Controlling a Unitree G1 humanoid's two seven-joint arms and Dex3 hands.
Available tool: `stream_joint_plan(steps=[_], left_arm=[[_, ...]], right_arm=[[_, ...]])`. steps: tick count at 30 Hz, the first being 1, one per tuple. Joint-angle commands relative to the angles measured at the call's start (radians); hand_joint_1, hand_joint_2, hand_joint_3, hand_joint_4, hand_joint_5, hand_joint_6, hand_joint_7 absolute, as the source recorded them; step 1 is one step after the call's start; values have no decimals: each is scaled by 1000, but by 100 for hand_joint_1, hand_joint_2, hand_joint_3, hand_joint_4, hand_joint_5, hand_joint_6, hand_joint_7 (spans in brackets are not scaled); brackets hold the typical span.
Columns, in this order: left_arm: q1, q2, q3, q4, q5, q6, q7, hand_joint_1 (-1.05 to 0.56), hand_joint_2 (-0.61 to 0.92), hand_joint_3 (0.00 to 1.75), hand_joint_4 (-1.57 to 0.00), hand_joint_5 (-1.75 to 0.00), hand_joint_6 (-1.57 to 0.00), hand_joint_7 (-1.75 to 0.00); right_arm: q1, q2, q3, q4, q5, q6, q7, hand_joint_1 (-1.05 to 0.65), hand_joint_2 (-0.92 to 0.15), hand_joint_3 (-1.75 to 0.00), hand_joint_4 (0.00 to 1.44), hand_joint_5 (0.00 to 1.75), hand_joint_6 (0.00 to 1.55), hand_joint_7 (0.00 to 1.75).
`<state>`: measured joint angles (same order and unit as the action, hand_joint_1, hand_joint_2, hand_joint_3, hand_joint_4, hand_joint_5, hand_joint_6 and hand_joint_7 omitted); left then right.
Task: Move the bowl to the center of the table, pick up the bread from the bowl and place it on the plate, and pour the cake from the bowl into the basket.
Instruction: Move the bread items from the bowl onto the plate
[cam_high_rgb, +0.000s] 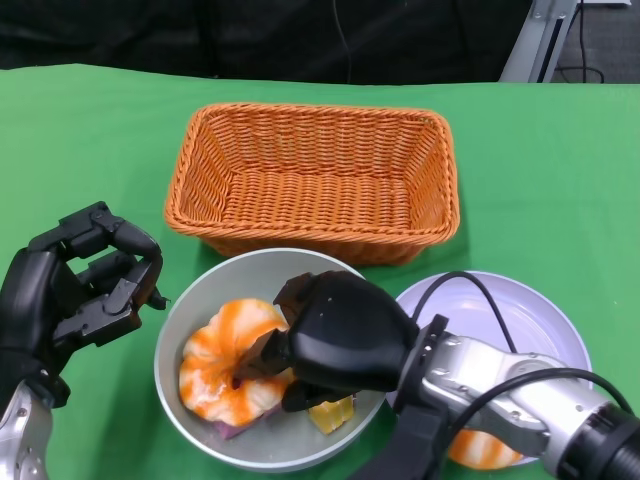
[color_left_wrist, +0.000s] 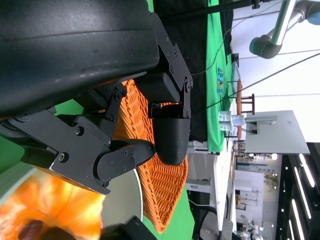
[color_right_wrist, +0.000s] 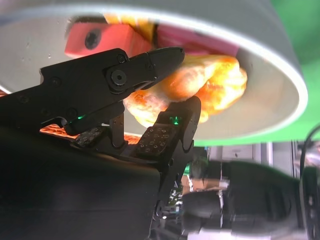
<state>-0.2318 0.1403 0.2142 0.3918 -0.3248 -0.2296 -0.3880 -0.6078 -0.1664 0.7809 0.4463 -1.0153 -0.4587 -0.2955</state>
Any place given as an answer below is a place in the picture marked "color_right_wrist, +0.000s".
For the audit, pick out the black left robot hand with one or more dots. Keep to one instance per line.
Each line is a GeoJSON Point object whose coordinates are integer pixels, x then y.
{"type": "Point", "coordinates": [250, 200]}

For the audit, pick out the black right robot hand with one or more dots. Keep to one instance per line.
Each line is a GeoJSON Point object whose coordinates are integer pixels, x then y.
{"type": "Point", "coordinates": [75, 175]}

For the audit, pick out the grey round bowl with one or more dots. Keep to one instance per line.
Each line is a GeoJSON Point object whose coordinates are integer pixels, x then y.
{"type": "Point", "coordinates": [262, 105]}

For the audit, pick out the orange white swirl bread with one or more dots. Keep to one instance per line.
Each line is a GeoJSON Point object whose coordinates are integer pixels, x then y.
{"type": "Point", "coordinates": [220, 82]}

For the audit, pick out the orange wicker basket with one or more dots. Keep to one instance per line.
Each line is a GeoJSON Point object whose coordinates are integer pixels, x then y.
{"type": "Point", "coordinates": [56, 130]}

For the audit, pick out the red cake block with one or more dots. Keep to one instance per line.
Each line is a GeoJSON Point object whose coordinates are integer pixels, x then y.
{"type": "Point", "coordinates": [115, 37]}

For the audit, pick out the green tablecloth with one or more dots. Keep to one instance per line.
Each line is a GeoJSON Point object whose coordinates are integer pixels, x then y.
{"type": "Point", "coordinates": [307, 37]}

